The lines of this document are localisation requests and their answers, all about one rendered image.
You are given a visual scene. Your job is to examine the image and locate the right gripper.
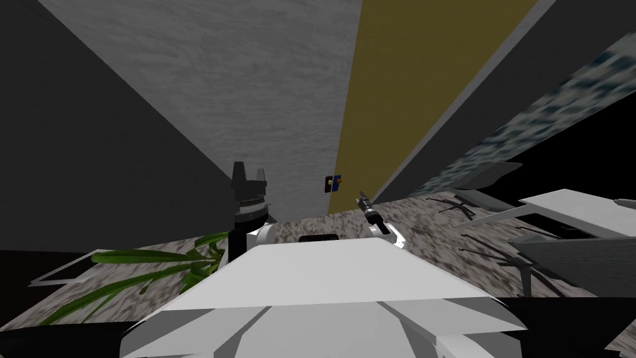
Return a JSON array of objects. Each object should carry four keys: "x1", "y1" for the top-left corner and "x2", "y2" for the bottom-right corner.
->
[{"x1": 355, "y1": 190, "x2": 375, "y2": 214}]

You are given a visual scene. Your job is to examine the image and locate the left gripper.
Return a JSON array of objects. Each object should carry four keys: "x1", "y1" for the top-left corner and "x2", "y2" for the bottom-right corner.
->
[{"x1": 230, "y1": 161, "x2": 269, "y2": 202}]

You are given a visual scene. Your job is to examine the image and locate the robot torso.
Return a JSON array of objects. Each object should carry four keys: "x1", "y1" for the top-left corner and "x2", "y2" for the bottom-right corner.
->
[{"x1": 119, "y1": 232, "x2": 529, "y2": 358}]

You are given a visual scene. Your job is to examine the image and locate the olive yellow door leaf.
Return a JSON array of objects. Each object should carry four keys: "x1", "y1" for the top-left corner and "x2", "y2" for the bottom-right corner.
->
[{"x1": 327, "y1": 0, "x2": 540, "y2": 215}]

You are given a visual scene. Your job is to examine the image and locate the grey chair with black legs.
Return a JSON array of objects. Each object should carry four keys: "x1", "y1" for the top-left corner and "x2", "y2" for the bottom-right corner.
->
[
  {"x1": 426, "y1": 161, "x2": 524, "y2": 221},
  {"x1": 458, "y1": 232, "x2": 636, "y2": 300}
]

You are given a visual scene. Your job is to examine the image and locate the green leafy plant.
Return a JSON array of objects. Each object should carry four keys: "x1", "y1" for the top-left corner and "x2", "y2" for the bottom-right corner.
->
[{"x1": 39, "y1": 231, "x2": 230, "y2": 327}]

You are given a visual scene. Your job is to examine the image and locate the white table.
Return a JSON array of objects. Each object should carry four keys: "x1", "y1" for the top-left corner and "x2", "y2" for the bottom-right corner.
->
[{"x1": 453, "y1": 188, "x2": 636, "y2": 239}]

